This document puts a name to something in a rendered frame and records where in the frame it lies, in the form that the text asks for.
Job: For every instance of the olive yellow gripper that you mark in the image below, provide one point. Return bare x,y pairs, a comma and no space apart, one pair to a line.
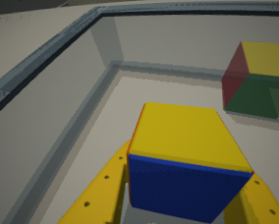
102,200

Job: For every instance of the grey side wall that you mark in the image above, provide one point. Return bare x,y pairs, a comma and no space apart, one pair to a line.
44,102

